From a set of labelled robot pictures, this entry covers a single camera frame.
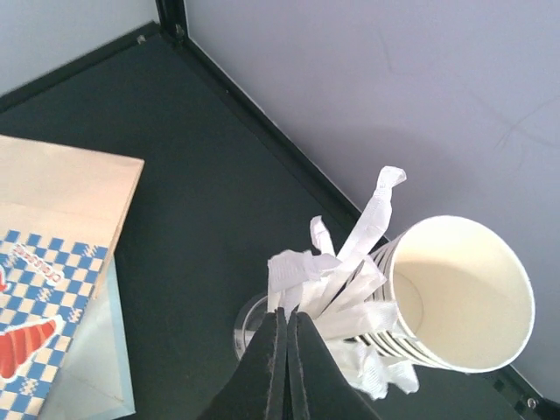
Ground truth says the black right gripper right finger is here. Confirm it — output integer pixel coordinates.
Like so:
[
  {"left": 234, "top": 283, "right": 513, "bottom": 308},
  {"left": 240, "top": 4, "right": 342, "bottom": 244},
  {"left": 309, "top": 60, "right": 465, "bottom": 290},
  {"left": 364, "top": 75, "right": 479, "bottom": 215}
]
[{"left": 287, "top": 311, "right": 378, "bottom": 420}]

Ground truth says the tall white paper cup stack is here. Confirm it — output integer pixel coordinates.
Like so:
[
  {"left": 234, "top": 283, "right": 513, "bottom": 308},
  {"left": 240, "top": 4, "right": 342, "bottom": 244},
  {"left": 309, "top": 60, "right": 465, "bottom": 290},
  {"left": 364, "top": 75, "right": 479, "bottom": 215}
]
[{"left": 363, "top": 215, "right": 536, "bottom": 374}]

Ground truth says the light blue paper bag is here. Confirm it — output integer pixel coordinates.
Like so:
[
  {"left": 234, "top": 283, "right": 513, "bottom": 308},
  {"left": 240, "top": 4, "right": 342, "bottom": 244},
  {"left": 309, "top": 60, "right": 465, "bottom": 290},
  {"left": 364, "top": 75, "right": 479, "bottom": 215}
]
[{"left": 38, "top": 262, "right": 136, "bottom": 419}]

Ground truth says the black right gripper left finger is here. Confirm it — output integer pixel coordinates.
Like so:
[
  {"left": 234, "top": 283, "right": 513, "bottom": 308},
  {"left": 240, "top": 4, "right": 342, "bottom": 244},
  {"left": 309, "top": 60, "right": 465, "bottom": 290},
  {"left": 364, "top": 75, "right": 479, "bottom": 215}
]
[{"left": 199, "top": 308, "right": 287, "bottom": 420}]

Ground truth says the blue checkered bakery paper bag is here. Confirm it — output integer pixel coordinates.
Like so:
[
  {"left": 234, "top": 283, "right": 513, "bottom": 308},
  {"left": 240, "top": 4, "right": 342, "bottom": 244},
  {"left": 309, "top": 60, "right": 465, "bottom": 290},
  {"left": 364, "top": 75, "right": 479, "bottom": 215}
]
[{"left": 1, "top": 136, "right": 144, "bottom": 419}]

